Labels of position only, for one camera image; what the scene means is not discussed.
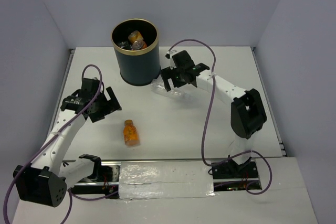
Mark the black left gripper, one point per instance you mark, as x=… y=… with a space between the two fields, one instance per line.
x=113 y=104

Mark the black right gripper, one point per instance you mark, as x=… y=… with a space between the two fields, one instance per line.
x=167 y=73

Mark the clear crushed bottle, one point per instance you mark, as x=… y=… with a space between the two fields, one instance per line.
x=158 y=87

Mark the orange bottle with white label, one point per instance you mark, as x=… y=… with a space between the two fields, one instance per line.
x=139 y=45

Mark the large orange milk tea bottle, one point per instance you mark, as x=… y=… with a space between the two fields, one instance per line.
x=135 y=36

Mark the blue label water bottle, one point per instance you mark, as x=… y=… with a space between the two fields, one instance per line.
x=128 y=46

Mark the clear bottle blue cap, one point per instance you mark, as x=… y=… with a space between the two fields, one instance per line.
x=122 y=44

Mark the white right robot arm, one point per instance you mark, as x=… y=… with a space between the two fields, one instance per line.
x=247 y=112

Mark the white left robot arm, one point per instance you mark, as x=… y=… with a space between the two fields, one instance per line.
x=46 y=179

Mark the dark bin with gold rim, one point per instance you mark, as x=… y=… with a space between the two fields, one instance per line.
x=137 y=67

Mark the small orange juice bottle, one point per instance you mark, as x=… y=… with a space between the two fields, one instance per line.
x=130 y=134

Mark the silver foil tape patch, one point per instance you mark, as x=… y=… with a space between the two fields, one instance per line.
x=169 y=179

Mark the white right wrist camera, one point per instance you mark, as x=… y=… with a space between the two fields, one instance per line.
x=169 y=56

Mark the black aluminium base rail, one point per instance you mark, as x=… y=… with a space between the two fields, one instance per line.
x=225 y=177

